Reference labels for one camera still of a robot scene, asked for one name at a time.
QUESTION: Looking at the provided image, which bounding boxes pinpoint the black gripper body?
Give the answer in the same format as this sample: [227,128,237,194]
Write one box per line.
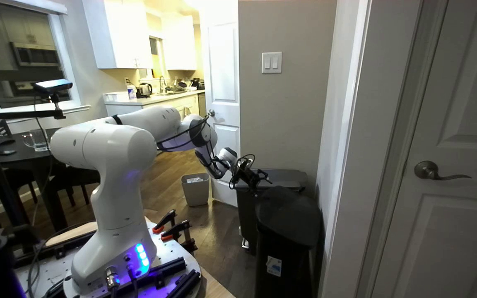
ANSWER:
[229,154,262,189]

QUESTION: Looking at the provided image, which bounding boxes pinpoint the black round-lid trash bin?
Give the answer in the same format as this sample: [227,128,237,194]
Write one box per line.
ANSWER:
[255,187,320,298]

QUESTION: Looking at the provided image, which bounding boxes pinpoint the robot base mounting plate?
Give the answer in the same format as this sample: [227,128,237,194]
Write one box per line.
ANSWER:
[15,220,202,298]

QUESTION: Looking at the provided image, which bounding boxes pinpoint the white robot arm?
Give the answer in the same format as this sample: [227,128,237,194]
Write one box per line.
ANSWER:
[50,106,268,295]

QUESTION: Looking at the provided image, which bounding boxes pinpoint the black rectangular trash bin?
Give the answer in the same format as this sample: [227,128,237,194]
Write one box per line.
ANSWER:
[235,169,306,255]

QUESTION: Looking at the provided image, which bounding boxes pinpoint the white open kitchen door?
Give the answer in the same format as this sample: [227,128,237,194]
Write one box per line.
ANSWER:
[202,0,244,209]

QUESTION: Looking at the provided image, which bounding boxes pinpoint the small grey waste basket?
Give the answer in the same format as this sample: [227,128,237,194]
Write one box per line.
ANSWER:
[182,174,209,207]

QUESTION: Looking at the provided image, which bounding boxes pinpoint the white lower kitchen cabinets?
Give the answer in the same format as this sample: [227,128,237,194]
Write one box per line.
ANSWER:
[103,91,205,118]

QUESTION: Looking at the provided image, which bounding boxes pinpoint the white kitchen cabinets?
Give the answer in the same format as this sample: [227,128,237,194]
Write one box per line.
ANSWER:
[83,0,197,70]
[103,91,205,118]

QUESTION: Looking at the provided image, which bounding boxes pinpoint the black kettle on counter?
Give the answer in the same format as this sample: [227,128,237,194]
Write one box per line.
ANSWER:
[136,83,152,99]

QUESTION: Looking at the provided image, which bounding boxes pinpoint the white upper kitchen cabinets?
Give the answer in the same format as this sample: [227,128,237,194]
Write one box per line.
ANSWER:
[83,0,197,70]

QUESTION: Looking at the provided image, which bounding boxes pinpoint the dark wooden chair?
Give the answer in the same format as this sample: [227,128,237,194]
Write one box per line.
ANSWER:
[46,167,99,204]

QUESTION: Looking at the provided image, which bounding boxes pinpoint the dark dining table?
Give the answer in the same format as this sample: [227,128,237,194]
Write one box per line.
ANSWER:
[0,128,80,234]

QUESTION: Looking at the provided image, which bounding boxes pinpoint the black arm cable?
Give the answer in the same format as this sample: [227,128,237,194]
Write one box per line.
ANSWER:
[157,116,235,181]

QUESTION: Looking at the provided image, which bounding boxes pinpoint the red-handled black clamp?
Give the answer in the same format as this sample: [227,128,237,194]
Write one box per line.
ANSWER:
[152,210,197,253]

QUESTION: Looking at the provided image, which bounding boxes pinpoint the white wall light switch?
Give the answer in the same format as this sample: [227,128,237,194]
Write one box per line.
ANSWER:
[262,51,282,75]

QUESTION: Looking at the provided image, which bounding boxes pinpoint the silver lever door handle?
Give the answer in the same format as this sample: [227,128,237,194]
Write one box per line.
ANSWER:
[414,161,467,181]

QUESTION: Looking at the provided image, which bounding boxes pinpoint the white panel door with handle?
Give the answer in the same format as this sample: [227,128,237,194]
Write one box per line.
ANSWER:
[371,0,477,298]

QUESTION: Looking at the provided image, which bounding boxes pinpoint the black camera on stand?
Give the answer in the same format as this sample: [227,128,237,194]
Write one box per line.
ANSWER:
[33,78,73,119]

